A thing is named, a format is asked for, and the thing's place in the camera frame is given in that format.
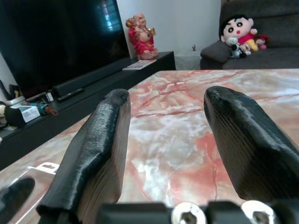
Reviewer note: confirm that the small dark wall fitting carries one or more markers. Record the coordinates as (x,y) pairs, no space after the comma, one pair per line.
(193,47)

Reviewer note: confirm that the large black flat television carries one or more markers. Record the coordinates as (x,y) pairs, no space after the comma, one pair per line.
(58,39)

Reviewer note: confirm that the teal folded umbrella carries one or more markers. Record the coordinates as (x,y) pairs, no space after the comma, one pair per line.
(45,108)

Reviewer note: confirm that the small pink red doll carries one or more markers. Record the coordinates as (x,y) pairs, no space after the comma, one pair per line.
(261,42)

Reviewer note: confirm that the long black soundbar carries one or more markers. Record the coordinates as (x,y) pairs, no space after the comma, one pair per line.
(93,75)

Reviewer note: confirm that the low black TV console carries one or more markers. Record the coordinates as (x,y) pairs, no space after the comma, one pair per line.
(98,93)

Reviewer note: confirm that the pink white booklet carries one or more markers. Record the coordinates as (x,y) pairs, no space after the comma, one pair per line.
(139,65)

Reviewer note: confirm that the small black white plush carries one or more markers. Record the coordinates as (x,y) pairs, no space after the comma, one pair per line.
(233,47)

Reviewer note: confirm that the black remote control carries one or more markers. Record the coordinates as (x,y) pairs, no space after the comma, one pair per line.
(70,94)

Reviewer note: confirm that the clear plastic blister packaging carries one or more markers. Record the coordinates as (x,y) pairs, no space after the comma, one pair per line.
(21,186)

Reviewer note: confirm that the small white plush toy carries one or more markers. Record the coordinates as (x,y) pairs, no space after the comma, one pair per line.
(245,50)

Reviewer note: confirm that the white box with label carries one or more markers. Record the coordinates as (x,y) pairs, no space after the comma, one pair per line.
(29,113)

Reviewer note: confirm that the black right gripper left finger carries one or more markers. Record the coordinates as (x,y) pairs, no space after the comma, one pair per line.
(93,137)

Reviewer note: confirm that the big-headed boy plush doll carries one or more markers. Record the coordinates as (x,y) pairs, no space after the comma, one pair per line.
(236,26)

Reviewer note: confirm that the black pouch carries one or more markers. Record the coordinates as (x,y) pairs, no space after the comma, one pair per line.
(14,116)

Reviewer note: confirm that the dark grey fabric sofa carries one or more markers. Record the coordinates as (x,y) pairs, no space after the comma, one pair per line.
(275,56)

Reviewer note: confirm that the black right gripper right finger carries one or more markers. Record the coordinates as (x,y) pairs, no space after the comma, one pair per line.
(247,140)

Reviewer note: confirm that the red laughing Buddha statue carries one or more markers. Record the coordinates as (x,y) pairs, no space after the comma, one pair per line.
(142,37)

